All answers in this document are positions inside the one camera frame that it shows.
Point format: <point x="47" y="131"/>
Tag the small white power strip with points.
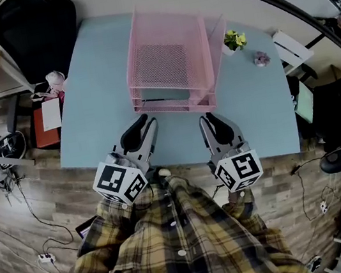
<point x="323" y="207"/>

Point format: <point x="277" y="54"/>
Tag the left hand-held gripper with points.
<point x="119" y="181"/>

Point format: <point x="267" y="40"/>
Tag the green screen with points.
<point x="304" y="103"/>

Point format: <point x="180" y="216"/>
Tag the person's right forearm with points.
<point x="234" y="196"/>

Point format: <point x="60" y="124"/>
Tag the yellow plaid shirt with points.
<point x="177" y="254"/>

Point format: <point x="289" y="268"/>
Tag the pink plush toy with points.
<point x="56" y="80"/>

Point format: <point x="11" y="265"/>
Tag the yellow-green potted plant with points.
<point x="235" y="40"/>

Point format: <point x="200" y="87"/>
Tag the pink mesh tray organizer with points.
<point x="165" y="29"/>

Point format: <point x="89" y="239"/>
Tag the white chair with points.
<point x="293" y="48"/>

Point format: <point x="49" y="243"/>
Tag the pink and white bag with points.
<point x="44" y="95"/>

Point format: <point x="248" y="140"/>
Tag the dark laptop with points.
<point x="84" y="231"/>

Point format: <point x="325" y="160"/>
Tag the black office chair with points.
<point x="39" y="38"/>

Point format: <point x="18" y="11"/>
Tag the person's beige shoe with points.
<point x="164" y="172"/>

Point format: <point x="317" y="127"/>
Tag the white paper sheet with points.
<point x="51" y="115"/>

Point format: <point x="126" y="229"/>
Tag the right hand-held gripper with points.
<point x="239" y="169"/>

